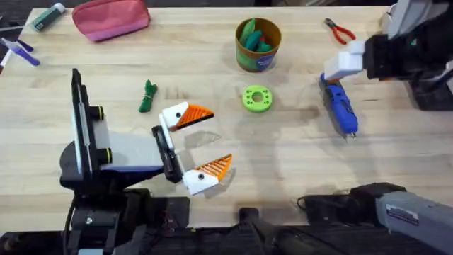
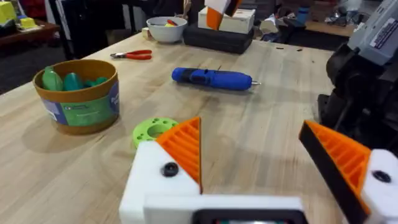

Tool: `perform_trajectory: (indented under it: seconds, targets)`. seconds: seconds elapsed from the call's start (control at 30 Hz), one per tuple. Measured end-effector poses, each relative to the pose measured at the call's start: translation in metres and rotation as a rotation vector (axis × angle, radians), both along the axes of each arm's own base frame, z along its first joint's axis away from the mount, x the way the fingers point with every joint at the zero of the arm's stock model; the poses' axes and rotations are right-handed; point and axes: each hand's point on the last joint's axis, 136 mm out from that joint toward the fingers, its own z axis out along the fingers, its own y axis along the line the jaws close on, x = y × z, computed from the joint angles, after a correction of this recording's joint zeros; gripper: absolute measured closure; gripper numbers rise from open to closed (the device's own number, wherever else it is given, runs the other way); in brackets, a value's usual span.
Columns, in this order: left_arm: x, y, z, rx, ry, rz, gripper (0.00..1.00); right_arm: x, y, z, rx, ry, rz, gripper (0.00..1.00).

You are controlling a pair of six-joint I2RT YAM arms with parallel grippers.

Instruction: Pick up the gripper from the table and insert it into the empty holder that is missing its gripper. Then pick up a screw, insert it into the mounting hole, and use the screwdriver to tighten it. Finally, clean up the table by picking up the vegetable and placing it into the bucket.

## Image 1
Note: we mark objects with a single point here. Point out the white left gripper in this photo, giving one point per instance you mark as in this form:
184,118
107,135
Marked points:
134,152

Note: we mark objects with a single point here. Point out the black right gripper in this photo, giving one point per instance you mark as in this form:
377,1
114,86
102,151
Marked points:
393,56

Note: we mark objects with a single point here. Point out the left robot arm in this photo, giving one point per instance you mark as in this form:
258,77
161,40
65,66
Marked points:
106,216

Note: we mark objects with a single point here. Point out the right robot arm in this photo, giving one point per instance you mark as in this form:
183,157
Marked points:
410,219

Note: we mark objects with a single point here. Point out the blue electric screwdriver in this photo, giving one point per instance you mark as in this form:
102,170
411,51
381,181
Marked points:
341,106

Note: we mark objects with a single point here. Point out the green vegetable toy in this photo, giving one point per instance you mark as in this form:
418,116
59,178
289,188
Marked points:
148,97

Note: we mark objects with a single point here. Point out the green disc with holes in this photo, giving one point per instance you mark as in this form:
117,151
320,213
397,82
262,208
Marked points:
257,99

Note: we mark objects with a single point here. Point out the brown tub with toys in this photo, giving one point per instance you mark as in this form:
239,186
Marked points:
256,53

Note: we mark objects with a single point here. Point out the black mast foot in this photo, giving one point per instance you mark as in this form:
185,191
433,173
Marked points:
253,219

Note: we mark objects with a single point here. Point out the black left wrist plate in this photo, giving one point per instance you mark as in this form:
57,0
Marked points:
80,124

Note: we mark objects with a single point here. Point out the pink zip bag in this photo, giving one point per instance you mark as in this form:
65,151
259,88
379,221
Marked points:
109,19

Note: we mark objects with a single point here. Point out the green white tube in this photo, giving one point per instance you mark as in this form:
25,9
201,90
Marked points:
47,17

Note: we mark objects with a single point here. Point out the purple white tool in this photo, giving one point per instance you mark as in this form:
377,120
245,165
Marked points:
21,53

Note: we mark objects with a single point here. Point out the small purple tool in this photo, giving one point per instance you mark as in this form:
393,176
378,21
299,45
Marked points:
25,45

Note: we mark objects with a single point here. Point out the black rail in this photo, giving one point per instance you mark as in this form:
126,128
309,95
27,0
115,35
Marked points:
212,244

